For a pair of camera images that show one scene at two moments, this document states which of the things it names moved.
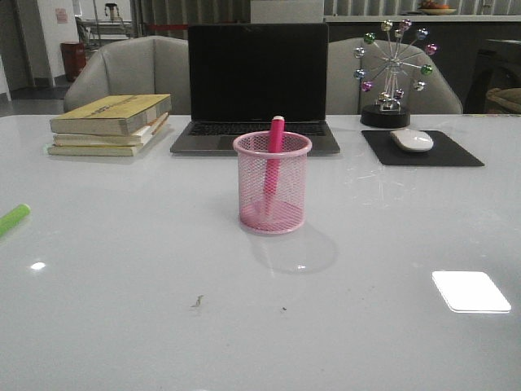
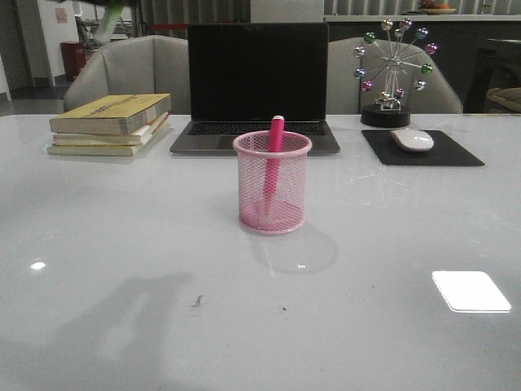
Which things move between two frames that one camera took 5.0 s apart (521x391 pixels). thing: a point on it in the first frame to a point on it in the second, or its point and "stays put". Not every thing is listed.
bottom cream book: (118, 150) stays put
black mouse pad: (444, 151) stays put
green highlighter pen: (13, 217) to (112, 9)
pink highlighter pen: (275, 164) stays put
